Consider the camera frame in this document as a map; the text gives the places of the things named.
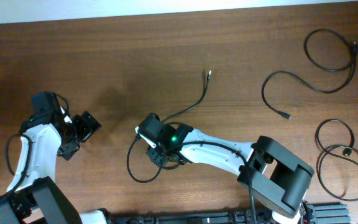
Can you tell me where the black USB cable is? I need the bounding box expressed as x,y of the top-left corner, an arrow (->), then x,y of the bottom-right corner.
260,28 -> 358,121
314,118 -> 358,202
160,70 -> 213,170

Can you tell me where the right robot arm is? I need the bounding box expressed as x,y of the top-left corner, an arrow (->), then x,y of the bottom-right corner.
135,113 -> 314,223

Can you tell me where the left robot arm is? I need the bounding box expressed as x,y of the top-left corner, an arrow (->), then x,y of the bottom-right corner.
0,91 -> 110,224

